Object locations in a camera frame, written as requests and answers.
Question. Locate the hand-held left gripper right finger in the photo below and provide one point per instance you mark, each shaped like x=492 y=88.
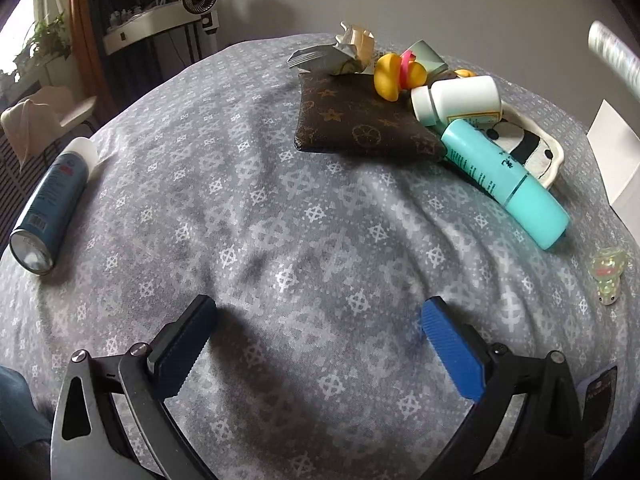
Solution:
x=452 y=350

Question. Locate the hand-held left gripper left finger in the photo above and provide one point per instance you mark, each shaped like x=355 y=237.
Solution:
x=187 y=350

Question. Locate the blue spray can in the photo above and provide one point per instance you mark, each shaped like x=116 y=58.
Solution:
x=55 y=195

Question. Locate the white paper sheet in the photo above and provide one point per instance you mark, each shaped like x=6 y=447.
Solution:
x=615 y=160

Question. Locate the black card package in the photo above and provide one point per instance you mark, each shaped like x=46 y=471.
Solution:
x=600 y=400

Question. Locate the grey patterned bedsheet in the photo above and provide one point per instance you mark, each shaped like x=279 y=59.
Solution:
x=300 y=235

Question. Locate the translucent yellow green toy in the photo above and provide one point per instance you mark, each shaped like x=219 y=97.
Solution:
x=610 y=272

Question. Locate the teal plastic bottle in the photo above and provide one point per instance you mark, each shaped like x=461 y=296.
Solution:
x=500 y=180

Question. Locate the person's blue jeans leg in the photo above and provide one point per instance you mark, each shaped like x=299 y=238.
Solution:
x=20 y=410

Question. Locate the panda print dish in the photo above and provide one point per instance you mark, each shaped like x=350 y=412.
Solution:
x=532 y=152

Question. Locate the black white slatted cabinet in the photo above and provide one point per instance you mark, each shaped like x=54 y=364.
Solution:
x=10 y=185

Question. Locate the brown patterned wallet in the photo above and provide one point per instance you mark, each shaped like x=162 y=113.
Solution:
x=350 y=120

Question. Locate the white plastic bottle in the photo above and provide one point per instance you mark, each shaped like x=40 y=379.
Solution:
x=460 y=97

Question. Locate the white plastic chair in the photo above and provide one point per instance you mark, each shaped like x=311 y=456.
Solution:
x=75 y=107

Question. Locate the white cloth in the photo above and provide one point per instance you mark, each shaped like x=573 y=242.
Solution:
x=30 y=127

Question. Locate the small yellow toy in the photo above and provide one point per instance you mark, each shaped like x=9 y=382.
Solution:
x=465 y=74

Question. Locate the yellow rubber duck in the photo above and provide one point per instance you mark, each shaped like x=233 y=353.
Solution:
x=390 y=80

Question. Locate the grey-green small cup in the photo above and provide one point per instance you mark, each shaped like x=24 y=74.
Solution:
x=430 y=55

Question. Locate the dark blue curtain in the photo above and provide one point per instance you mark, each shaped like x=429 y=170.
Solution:
x=120 y=60

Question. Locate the grey folded packet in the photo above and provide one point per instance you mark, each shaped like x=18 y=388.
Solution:
x=320 y=60

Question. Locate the crumpled beige paper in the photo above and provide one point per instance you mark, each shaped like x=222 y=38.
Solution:
x=360 y=37

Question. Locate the shiny silver cylinder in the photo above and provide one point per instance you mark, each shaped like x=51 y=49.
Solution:
x=615 y=55

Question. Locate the green potted plant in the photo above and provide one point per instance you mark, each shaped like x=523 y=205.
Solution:
x=45 y=40

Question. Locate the orange brown curtain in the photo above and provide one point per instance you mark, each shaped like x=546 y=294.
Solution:
x=82 y=25

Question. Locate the row of small bottles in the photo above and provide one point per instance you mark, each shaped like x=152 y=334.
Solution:
x=125 y=14

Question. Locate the white wall shelf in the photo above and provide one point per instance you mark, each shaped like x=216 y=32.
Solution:
x=150 y=27

